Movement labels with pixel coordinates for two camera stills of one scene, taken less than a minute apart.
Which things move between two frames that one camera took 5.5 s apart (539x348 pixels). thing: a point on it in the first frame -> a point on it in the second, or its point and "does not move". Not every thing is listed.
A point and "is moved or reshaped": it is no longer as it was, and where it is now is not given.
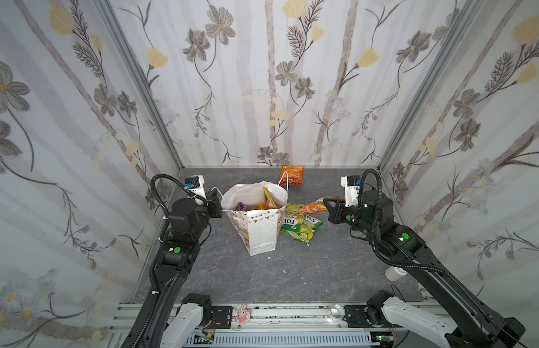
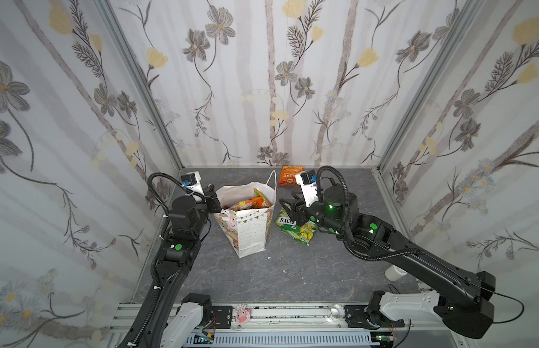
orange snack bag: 269,201 -> 259,200
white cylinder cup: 393,273 does not move
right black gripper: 335,211 -> 298,213
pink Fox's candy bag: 313,207 is moved or reshaped
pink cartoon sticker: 243,315 does not move
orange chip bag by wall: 292,175 does not move
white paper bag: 258,228 is moved or reshaped
